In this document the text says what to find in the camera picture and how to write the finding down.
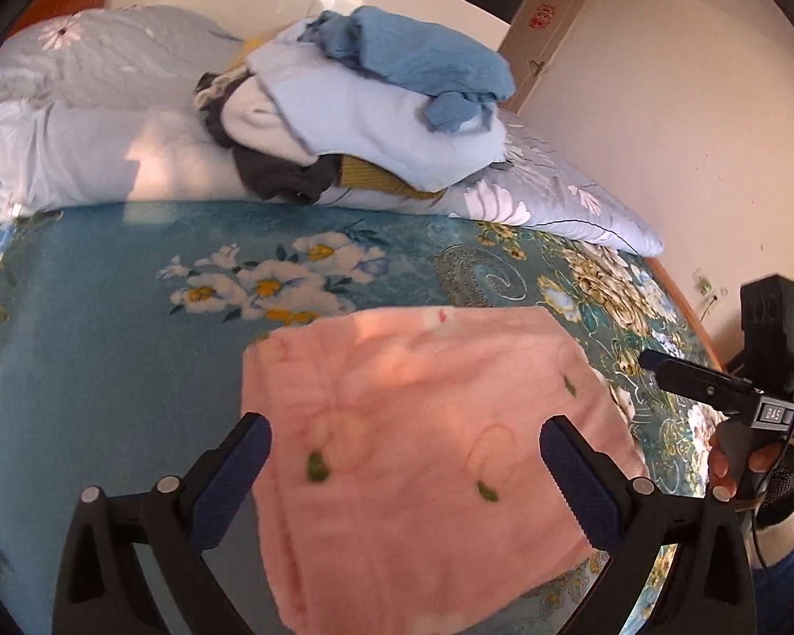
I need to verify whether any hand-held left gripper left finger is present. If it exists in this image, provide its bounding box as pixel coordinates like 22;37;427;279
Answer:
53;412;274;635

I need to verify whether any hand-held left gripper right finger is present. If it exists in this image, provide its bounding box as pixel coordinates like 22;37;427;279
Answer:
538;414;759;635

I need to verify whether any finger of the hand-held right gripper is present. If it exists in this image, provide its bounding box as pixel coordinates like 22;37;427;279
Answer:
638;348;759;420

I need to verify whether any pink floral fleece garment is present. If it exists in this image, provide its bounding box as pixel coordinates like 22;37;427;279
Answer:
241;306;651;635

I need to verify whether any person's right forearm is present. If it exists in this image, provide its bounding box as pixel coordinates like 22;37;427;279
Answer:
747;446;794;635

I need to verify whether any pile of clothes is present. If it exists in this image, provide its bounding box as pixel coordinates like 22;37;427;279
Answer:
223;19;508;192

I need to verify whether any person's right hand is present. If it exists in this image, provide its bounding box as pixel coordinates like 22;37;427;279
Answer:
708;439;794;498

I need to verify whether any teal floral blanket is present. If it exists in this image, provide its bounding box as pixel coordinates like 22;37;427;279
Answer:
0;202;729;635

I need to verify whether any dark grey garment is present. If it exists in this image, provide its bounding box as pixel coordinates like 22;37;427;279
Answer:
194;71;343;207

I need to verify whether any beige door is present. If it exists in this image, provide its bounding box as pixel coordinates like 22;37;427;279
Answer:
498;0;591;115

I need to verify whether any grey floral quilt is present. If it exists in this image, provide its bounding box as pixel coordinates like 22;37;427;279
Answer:
0;3;664;259

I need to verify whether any blue crumpled garment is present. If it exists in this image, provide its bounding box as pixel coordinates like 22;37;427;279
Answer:
313;5;518;134

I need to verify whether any wooden bed frame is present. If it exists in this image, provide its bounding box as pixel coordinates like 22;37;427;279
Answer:
647;257;727;373

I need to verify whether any wall socket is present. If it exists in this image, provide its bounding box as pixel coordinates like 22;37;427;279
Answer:
693;270;730;300

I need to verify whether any black cable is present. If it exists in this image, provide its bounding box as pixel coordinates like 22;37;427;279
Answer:
746;476;778;573

